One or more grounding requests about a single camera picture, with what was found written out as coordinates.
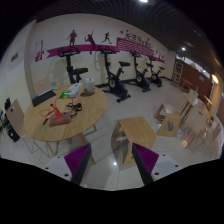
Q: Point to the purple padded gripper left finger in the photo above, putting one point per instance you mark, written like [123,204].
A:
[72,166]

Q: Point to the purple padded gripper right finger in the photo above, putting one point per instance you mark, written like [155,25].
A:
[153,166]

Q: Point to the low wooden stool right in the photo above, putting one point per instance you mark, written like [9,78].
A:
[168,114]

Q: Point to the pink power strip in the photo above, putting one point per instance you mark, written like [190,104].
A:
[64,119]

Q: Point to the round wooden table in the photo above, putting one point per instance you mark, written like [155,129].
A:
[36,119]

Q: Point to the wooden chair left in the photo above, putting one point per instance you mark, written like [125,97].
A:
[15,116]

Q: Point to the green white tissue pack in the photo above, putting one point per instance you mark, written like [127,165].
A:
[71,91]

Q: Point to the black laptop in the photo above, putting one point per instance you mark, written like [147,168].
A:
[42,98]

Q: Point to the blue pen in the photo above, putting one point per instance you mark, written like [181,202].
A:
[55,88]

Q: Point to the white wooden chair right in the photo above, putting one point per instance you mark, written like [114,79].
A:
[190,98]

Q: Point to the white cup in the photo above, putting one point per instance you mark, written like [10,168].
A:
[89,82]

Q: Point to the black exercise bike centre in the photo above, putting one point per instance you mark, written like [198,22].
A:
[116,86]

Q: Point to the black exercise bike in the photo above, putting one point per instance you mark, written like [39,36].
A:
[116,86]
[155,75]
[140,79]
[74,74]

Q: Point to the black exercise bike far right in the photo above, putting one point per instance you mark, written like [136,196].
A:
[155,75]

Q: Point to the black exercise bike far left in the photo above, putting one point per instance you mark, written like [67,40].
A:
[74,74]

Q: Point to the black charger with cable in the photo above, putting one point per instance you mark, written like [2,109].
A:
[74,108]

